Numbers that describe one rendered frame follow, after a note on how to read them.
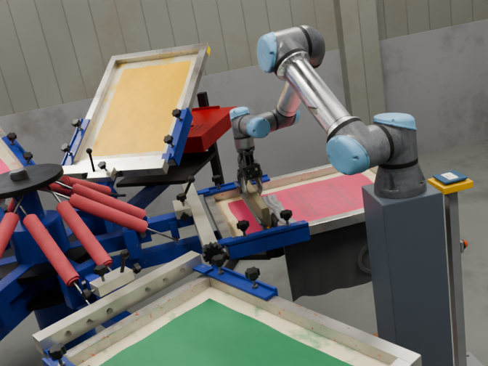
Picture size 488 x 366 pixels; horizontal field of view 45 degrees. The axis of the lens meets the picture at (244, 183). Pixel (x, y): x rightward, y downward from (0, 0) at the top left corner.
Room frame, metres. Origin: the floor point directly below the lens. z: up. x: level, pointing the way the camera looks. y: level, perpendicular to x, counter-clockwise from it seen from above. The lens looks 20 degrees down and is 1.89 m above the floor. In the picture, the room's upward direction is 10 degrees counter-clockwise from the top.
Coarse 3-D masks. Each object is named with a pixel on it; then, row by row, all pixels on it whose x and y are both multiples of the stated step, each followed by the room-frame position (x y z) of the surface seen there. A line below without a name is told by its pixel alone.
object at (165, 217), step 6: (156, 216) 2.17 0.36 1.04; (162, 216) 2.16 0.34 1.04; (168, 216) 2.15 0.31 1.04; (174, 216) 2.14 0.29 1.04; (150, 222) 2.12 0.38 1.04; (156, 222) 2.12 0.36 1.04; (162, 222) 2.13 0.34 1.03; (180, 222) 2.14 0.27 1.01; (186, 222) 2.14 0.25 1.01; (192, 222) 2.14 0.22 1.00; (150, 228) 2.12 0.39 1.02; (156, 228) 2.12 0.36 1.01; (162, 228) 2.13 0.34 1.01; (168, 228) 2.13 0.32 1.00; (150, 234) 2.12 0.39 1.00
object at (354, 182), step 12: (324, 180) 2.46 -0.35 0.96; (336, 180) 2.43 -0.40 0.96; (348, 180) 2.40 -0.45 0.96; (360, 180) 2.38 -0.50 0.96; (276, 192) 2.42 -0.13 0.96; (288, 192) 2.39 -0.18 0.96; (228, 204) 2.38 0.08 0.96; (240, 204) 2.36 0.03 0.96; (288, 204) 2.26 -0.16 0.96; (240, 216) 2.22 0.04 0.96
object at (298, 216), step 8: (352, 192) 2.26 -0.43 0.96; (360, 192) 2.24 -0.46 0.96; (288, 208) 2.21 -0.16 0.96; (296, 208) 2.20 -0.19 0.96; (352, 208) 2.10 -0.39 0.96; (296, 216) 2.12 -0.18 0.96; (304, 216) 2.11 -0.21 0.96; (320, 216) 2.08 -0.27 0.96; (256, 224) 2.12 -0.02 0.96; (248, 232) 2.06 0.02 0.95
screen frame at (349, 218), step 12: (312, 168) 2.54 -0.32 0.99; (324, 168) 2.52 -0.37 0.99; (372, 168) 2.46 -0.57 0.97; (276, 180) 2.49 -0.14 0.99; (288, 180) 2.49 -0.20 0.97; (300, 180) 2.50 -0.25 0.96; (228, 192) 2.45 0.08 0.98; (216, 204) 2.32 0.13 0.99; (216, 216) 2.18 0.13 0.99; (336, 216) 1.98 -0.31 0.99; (348, 216) 1.96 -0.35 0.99; (360, 216) 1.97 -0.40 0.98; (216, 228) 2.13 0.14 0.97; (228, 228) 2.05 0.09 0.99; (312, 228) 1.94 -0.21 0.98; (324, 228) 1.95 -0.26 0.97; (336, 228) 1.96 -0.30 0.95; (228, 252) 1.90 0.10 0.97
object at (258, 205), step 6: (252, 186) 2.27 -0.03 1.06; (252, 192) 2.19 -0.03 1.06; (246, 198) 2.31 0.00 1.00; (252, 198) 2.16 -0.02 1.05; (258, 198) 2.12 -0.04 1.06; (252, 204) 2.18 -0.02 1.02; (258, 204) 2.06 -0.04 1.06; (264, 204) 2.05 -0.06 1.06; (258, 210) 2.07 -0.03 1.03; (264, 210) 2.01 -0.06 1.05; (264, 216) 2.01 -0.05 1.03; (264, 222) 2.01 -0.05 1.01; (270, 222) 2.01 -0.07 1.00
